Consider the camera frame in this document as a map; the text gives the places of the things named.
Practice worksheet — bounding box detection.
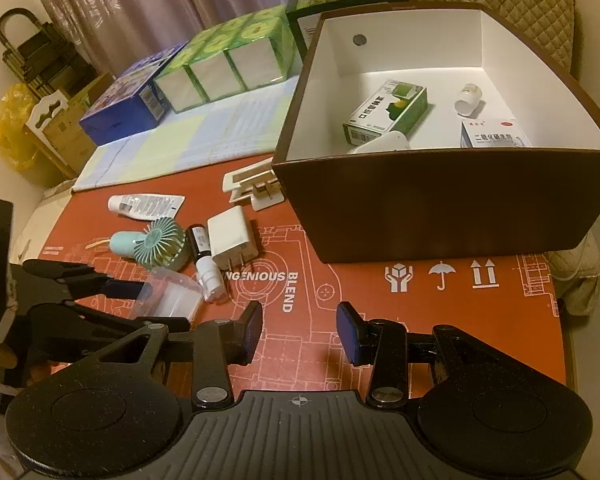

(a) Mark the red printed cardboard sheet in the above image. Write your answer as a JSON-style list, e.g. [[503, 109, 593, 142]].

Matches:
[[17, 157, 568, 401]]

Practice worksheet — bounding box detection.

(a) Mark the white charger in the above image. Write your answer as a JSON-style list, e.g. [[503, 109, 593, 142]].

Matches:
[[207, 205, 259, 271]]

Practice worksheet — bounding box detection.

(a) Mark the white plastic clip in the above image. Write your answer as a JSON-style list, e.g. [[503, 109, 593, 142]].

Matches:
[[222, 157, 283, 211]]

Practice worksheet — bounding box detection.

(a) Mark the blue printed box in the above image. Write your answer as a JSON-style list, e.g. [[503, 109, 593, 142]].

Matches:
[[78, 42, 190, 146]]

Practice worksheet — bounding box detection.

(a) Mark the brown cardboard box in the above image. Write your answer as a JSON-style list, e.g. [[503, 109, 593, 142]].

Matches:
[[42, 72, 116, 178]]

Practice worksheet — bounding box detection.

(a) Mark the blue white medicine box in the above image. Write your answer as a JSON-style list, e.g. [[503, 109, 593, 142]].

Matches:
[[460, 119, 533, 149]]

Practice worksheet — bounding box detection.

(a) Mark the black folding cart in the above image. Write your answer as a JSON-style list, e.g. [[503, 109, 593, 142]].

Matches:
[[0, 7, 88, 101]]

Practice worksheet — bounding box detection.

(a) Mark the white printed tube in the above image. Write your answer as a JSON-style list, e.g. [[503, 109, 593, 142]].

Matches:
[[107, 194, 186, 221]]

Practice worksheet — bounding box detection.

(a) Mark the dark bottle with white cap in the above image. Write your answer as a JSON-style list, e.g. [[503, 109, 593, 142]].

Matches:
[[187, 225, 226, 303]]

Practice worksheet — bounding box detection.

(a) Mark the dark green box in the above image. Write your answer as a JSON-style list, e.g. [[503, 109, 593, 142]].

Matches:
[[285, 0, 411, 58]]

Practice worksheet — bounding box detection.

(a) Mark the pink patterned curtain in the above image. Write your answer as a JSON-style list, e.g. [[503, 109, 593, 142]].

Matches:
[[20, 0, 311, 81]]

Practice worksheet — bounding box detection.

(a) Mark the brown storage box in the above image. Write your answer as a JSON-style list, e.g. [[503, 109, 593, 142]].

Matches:
[[271, 2, 600, 264]]

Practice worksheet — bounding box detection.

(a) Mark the clear plastic case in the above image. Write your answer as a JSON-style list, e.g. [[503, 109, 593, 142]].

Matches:
[[135, 267, 204, 319]]

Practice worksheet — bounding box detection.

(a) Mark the yellow plastic bag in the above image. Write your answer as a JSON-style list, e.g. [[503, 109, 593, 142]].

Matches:
[[0, 85, 38, 171]]

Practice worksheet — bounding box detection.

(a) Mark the green medicine box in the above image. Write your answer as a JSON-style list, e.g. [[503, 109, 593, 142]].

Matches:
[[342, 79, 428, 145]]

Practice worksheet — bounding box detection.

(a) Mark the small white bottle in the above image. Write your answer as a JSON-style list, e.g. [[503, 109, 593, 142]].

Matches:
[[454, 85, 482, 116]]

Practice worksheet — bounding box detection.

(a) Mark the mint handheld fan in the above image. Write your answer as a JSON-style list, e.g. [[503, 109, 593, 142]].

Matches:
[[85, 216, 188, 268]]

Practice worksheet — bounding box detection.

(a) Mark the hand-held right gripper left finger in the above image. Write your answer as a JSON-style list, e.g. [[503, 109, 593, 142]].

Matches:
[[70, 301, 264, 411]]

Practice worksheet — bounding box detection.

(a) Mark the green tissue pack bundle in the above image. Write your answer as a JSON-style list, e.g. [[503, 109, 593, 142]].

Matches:
[[154, 4, 305, 113]]

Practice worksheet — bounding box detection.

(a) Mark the white cutout cardboard piece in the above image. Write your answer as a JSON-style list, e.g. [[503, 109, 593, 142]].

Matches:
[[24, 91, 68, 161]]

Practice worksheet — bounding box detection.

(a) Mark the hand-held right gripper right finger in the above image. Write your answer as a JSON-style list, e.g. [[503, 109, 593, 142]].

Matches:
[[335, 302, 526, 409]]

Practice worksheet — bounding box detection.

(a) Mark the checkered green blue cloth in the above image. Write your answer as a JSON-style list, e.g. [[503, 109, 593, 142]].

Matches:
[[72, 75, 301, 193]]

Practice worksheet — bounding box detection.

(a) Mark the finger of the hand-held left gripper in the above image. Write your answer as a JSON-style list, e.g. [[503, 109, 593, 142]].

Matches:
[[22, 259, 148, 302], [27, 304, 191, 356]]

